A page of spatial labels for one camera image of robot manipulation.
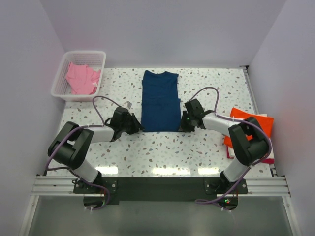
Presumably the navy blue printed t-shirt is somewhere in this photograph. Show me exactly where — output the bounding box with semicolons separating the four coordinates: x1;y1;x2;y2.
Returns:
141;70;181;132

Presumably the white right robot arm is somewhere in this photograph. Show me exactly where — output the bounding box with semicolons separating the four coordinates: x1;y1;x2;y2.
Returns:
180;99;272;193

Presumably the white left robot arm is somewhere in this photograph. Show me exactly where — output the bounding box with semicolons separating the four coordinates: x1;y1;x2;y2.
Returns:
46;107;144;193

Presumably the orange folded t-shirt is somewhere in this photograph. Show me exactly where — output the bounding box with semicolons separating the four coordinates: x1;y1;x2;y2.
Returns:
230;108;274;138

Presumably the white folded t-shirt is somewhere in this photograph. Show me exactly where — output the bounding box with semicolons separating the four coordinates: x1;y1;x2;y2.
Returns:
224;114;267;148

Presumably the pink t-shirt in basket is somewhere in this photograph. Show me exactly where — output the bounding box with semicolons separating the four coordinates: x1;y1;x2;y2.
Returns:
65;62;101;95

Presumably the white plastic basket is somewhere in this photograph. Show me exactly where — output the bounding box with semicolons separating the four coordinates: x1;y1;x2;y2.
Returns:
51;51;106;102

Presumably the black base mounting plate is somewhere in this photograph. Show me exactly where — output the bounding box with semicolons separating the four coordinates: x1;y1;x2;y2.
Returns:
72;177;248;209

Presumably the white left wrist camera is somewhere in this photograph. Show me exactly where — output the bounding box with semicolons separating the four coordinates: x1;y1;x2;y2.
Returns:
124;101;132;109

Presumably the aluminium frame rail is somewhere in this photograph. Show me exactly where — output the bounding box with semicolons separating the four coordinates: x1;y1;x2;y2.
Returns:
242;66;291;197

